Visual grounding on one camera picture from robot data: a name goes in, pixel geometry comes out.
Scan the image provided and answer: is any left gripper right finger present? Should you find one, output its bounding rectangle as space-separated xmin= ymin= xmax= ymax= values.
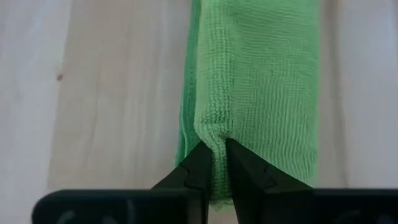
xmin=225 ymin=138 xmax=314 ymax=224

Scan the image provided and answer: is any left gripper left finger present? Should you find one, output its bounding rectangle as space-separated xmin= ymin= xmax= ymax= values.
xmin=151 ymin=141 xmax=214 ymax=192

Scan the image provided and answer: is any bright green microfiber towel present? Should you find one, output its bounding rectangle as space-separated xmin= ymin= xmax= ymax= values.
xmin=175 ymin=0 xmax=321 ymax=210

